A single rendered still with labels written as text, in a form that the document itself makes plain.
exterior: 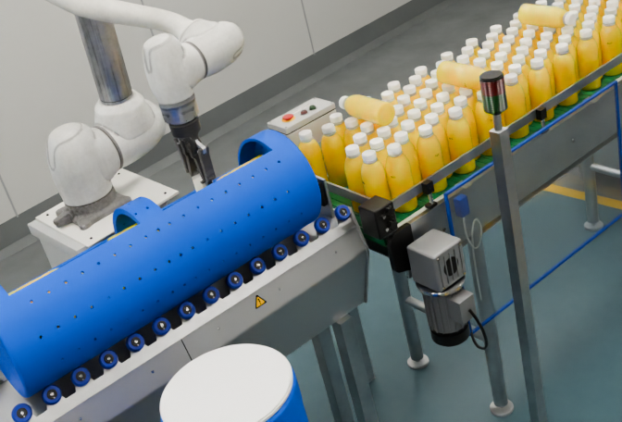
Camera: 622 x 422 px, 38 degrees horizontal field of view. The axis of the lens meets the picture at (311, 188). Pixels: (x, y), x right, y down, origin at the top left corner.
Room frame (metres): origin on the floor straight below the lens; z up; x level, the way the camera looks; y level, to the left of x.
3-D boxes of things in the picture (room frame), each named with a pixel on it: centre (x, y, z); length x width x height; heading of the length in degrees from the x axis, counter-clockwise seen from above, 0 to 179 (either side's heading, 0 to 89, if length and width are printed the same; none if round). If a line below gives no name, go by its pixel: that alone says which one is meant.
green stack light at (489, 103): (2.13, -0.53, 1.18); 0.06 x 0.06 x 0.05
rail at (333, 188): (2.27, -0.08, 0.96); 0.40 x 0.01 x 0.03; 32
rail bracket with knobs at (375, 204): (2.09, -0.16, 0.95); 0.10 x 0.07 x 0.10; 32
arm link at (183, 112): (2.06, 0.26, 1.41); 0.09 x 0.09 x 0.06
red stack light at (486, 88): (2.13, -0.53, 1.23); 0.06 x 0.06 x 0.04
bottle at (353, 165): (2.25, -0.14, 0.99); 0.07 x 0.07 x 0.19
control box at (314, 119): (2.59, -0.03, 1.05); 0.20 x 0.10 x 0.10; 122
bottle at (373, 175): (2.19, -0.18, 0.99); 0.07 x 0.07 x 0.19
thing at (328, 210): (2.23, -0.01, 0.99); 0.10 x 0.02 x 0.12; 32
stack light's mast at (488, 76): (2.13, -0.53, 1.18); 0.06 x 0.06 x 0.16
